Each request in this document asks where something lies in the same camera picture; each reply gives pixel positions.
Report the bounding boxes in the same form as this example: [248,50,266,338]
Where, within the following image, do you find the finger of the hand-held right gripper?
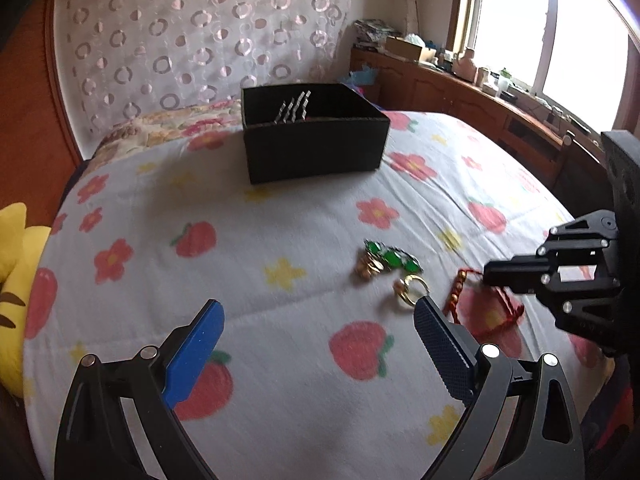
[537,210,621,261]
[482,250,623,333]

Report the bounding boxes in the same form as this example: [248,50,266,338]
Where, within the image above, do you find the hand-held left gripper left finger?
[55,299,226,480]

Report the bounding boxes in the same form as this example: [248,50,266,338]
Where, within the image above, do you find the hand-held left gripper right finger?
[413,296,586,480]

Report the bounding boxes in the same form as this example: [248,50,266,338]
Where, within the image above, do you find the red string bracelet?
[442,269,526,341]

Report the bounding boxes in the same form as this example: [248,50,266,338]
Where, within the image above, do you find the gold ring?
[392,274,430,307]

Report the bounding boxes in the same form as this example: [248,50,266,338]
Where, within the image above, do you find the green gem brooch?
[356,240,423,281]

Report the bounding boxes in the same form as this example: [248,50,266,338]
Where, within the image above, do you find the black storage box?
[241,82,391,185]

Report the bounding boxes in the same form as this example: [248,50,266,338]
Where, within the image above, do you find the wooden chair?
[550,132,608,211]

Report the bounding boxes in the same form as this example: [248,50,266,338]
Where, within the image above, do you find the strawberry printed blanket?
[20,110,621,480]

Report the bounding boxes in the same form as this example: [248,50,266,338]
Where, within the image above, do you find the wooden side cabinet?
[350,47,606,201]

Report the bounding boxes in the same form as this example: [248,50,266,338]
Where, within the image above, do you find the yellow plush toy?
[0,202,53,401]

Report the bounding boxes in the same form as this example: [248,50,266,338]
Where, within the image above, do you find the pink kettle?
[452,47,478,81]

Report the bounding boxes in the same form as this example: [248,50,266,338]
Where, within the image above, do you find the window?
[450,0,640,131]

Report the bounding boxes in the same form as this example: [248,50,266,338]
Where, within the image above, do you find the cardboard box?
[385,35,436,63]

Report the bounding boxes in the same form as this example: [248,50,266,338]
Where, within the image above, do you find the stack of folded clothes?
[354,19,398,51]

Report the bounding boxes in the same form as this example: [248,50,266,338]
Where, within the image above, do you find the wooden wardrobe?
[0,0,83,221]

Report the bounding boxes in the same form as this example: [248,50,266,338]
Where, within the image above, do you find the circle patterned curtain cloth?
[55,0,351,136]

